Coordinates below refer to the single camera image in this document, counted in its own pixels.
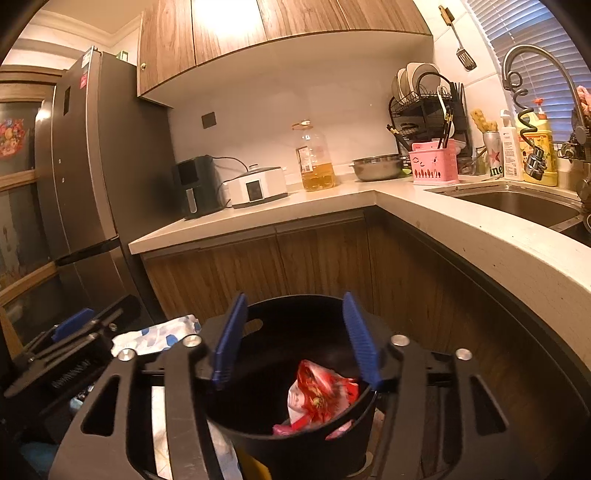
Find red white snack bag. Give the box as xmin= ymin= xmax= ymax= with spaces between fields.
xmin=273 ymin=360 xmax=360 ymax=436

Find black trash bin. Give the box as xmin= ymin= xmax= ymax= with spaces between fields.
xmin=205 ymin=295 xmax=377 ymax=479

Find steel kitchen faucet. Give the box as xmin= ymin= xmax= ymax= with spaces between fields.
xmin=502 ymin=44 xmax=590 ymax=182

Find wooden glass door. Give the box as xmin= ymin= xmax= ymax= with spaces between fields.
xmin=1 ymin=65 xmax=61 ymax=352

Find wooden lower cabinets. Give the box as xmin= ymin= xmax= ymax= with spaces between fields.
xmin=141 ymin=207 xmax=590 ymax=479

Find floral blue white tablecloth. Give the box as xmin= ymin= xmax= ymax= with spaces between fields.
xmin=111 ymin=314 xmax=242 ymax=479

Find black air fryer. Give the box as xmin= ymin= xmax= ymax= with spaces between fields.
xmin=173 ymin=155 xmax=222 ymax=219

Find white rice cooker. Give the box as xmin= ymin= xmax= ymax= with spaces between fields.
xmin=225 ymin=167 xmax=288 ymax=209

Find steel bowl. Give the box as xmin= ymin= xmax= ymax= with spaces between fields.
xmin=349 ymin=154 xmax=406 ymax=182

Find dark steel refrigerator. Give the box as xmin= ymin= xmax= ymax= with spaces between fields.
xmin=35 ymin=48 xmax=181 ymax=327

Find cooking oil bottle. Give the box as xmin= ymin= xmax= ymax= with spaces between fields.
xmin=291 ymin=120 xmax=337 ymax=192

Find pink utensil basket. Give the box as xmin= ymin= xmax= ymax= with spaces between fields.
xmin=409 ymin=139 xmax=462 ymax=186

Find white dispenser bottle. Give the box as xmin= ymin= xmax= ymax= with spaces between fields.
xmin=499 ymin=109 xmax=524 ymax=181

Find steel sink basin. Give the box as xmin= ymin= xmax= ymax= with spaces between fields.
xmin=431 ymin=181 xmax=590 ymax=247

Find beer can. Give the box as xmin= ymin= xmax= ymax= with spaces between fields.
xmin=483 ymin=131 xmax=503 ymax=179

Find black dish rack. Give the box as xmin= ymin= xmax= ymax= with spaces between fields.
xmin=389 ymin=62 xmax=473 ymax=159

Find yellow detergent bottle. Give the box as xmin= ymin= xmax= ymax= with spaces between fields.
xmin=516 ymin=98 xmax=558 ymax=187

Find hanging slotted spatula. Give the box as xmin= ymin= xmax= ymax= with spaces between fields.
xmin=438 ymin=5 xmax=477 ymax=72

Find wooden upper cabinet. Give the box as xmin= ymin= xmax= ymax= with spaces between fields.
xmin=137 ymin=1 xmax=431 ymax=96

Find window blinds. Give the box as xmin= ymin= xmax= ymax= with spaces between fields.
xmin=468 ymin=0 xmax=590 ymax=142

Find wall power socket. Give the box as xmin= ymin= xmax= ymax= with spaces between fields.
xmin=201 ymin=112 xmax=217 ymax=129

